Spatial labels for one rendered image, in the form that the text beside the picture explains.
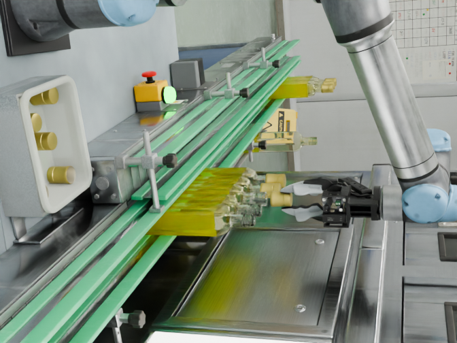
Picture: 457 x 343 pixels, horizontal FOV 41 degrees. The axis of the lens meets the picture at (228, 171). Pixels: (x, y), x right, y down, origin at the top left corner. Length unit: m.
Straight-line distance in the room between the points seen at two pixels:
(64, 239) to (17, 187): 0.13
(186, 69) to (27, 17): 0.78
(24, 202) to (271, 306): 0.50
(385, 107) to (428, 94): 6.18
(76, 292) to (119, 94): 0.69
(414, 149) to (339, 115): 6.25
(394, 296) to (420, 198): 0.26
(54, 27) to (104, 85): 0.35
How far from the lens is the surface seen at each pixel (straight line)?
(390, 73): 1.03
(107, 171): 1.26
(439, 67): 7.15
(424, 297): 1.31
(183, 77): 1.88
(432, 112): 7.27
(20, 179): 1.12
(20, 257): 1.13
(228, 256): 1.41
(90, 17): 1.14
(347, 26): 1.00
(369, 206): 1.29
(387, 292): 1.29
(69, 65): 1.38
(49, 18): 1.18
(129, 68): 1.64
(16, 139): 1.10
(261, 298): 1.23
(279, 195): 1.34
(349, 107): 7.28
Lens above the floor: 1.45
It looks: 17 degrees down
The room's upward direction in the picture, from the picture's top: 90 degrees clockwise
